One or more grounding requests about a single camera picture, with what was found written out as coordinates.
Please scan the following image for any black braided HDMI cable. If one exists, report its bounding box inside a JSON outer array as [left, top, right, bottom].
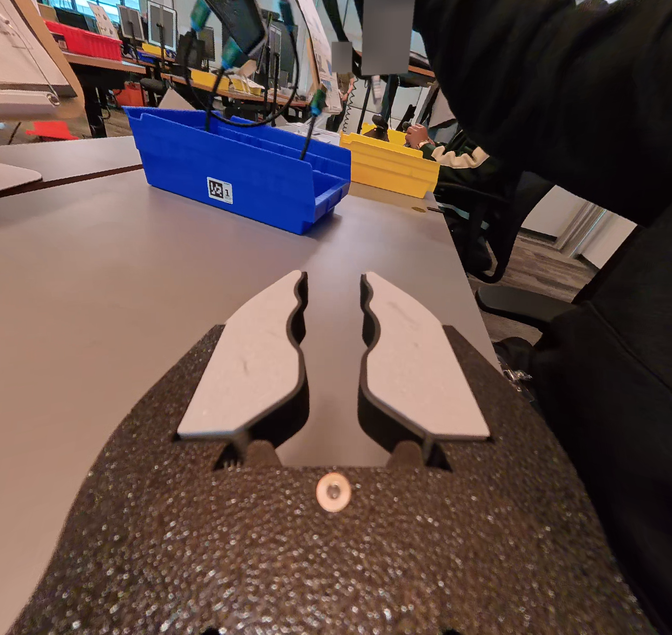
[[183, 0, 301, 127], [205, 39, 325, 162]]

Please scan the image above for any yellow plastic bin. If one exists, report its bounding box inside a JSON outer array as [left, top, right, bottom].
[[339, 123, 441, 199]]

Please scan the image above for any black HDMI switch box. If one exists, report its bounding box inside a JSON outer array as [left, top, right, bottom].
[[194, 0, 266, 56]]

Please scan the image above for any person's torso black sweatshirt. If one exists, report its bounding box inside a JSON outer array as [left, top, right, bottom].
[[493, 220, 672, 635]]

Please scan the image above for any black office chair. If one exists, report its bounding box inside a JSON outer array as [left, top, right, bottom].
[[475, 283, 578, 332]]

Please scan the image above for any wooden document stand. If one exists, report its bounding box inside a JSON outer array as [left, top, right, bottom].
[[0, 0, 86, 198]]

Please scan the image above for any blue plastic bin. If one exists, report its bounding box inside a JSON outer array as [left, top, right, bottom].
[[124, 106, 351, 236]]

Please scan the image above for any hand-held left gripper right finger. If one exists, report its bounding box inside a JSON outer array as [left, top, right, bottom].
[[357, 271, 492, 461]]

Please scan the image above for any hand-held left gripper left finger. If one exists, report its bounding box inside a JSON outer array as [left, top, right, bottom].
[[176, 270, 312, 457]]

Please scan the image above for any red plastic bin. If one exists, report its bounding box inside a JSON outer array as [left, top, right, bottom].
[[44, 20, 124, 62]]

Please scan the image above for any person's right forearm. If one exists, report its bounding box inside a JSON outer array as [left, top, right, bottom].
[[396, 0, 672, 229]]

